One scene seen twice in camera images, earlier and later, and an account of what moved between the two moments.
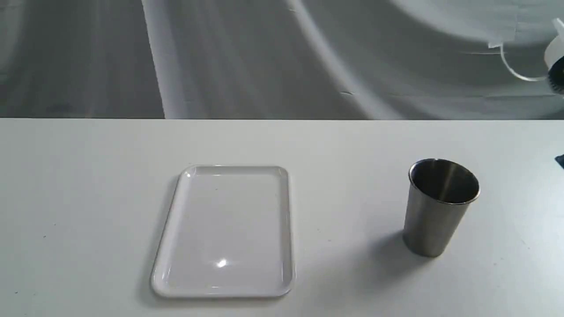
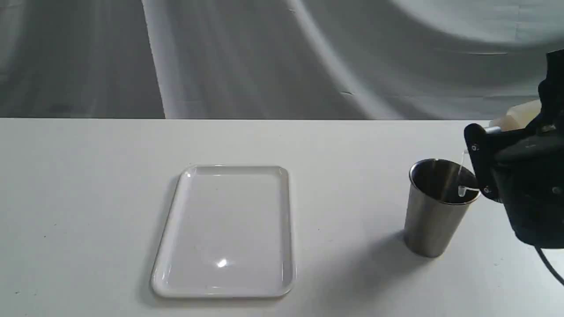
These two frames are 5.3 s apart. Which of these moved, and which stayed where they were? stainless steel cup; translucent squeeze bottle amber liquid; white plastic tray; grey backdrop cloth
Moved: translucent squeeze bottle amber liquid
Stayed: stainless steel cup; white plastic tray; grey backdrop cloth
